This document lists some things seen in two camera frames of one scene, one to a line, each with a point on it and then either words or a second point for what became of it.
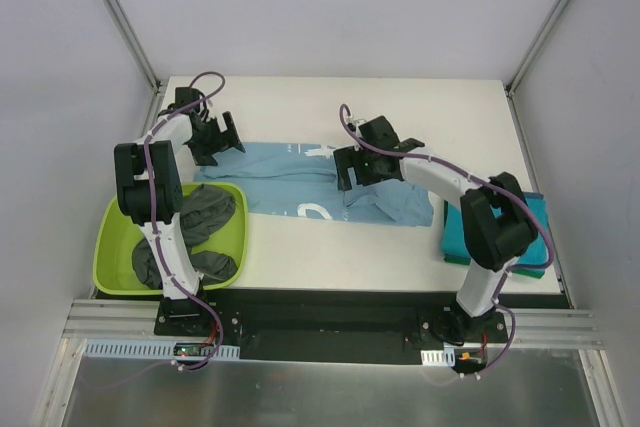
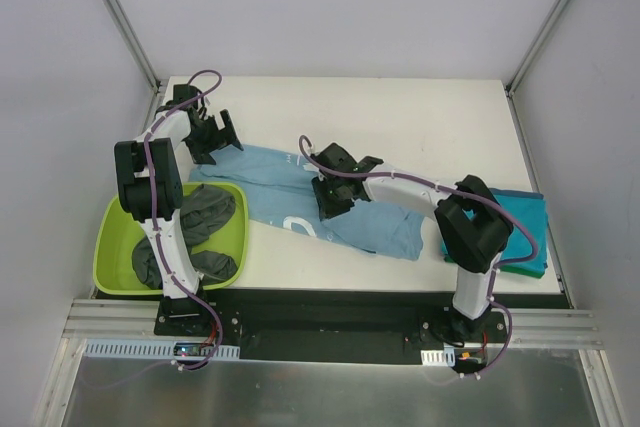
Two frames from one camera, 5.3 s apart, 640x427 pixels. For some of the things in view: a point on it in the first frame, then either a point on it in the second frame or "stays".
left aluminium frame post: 119,16 stays
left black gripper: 214,136 stays
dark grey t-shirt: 203,210 stays
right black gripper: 353,167 → 335,192
